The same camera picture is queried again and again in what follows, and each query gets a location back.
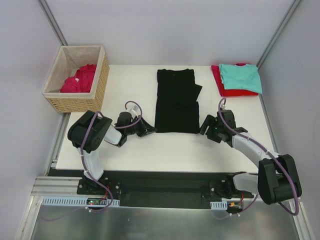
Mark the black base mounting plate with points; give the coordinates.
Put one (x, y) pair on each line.
(150, 189)

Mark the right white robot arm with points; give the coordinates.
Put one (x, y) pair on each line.
(277, 178)

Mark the teal t-shirt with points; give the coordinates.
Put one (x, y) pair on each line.
(245, 77)

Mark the right aluminium frame post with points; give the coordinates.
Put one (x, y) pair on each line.
(279, 30)

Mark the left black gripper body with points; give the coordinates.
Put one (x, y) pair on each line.
(142, 128)

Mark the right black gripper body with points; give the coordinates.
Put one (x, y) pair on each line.
(211, 129)

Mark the left aluminium frame post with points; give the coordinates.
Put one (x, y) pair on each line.
(53, 22)

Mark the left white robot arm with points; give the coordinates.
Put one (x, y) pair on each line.
(87, 134)

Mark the right white cable duct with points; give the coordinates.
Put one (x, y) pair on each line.
(219, 205)

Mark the black daisy print t-shirt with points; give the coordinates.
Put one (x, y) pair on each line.
(177, 107)

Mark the white cable duct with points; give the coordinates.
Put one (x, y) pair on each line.
(67, 201)
(219, 205)

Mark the left white cable duct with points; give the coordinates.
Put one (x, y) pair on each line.
(67, 201)

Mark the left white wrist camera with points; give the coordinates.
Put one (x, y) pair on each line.
(134, 111)

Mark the wicker basket with liner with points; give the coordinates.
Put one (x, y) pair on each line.
(69, 59)

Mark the pink t-shirt in basket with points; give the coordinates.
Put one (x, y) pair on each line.
(81, 82)

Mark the aluminium frame post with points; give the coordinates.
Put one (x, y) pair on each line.
(279, 30)
(53, 22)

